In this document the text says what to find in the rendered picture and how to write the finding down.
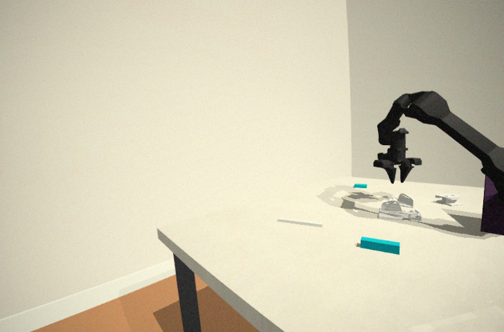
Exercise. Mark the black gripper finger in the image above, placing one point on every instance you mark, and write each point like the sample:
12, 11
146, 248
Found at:
404, 171
391, 172

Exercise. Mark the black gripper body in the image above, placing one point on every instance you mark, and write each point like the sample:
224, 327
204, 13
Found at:
397, 157

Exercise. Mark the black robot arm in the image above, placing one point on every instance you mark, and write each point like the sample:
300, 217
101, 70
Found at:
430, 108

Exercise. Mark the teal rectangular block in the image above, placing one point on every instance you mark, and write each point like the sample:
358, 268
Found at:
380, 245

